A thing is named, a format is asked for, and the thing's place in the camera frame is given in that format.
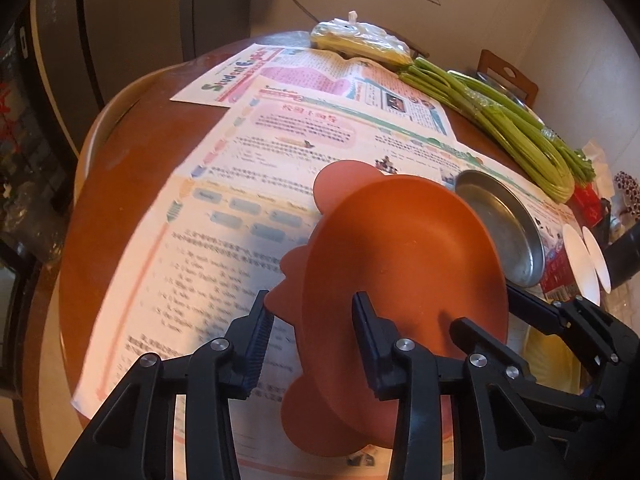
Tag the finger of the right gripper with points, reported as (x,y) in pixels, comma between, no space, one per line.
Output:
(471,338)
(586,329)

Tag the green celery bunch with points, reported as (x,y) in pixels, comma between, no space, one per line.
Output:
(545,158)

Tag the round metal pan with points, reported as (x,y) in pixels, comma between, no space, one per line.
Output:
(510,226)

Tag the dark refrigerator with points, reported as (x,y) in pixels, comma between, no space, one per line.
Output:
(85,51)

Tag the red instant noodle cup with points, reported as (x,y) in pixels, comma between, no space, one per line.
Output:
(569,271)

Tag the steel tray behind celery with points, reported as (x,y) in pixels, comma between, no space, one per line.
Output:
(495,84)

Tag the spotted patterned object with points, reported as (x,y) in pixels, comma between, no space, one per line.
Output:
(628,186)

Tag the plastic bag yellow food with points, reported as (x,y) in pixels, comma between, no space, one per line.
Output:
(355,39)

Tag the student english newspaper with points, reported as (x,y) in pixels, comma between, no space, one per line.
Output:
(357,79)

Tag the yellow plastic plate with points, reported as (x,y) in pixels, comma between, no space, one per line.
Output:
(552,362)

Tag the wooden chair back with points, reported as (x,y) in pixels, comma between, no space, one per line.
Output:
(508,75)

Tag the large worksheet newspaper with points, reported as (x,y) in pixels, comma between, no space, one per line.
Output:
(215,235)

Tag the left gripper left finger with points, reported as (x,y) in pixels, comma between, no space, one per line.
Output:
(131,436)

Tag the orange plastic plate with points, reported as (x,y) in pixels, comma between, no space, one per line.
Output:
(421,255)

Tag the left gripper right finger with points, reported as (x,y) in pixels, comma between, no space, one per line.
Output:
(495,434)

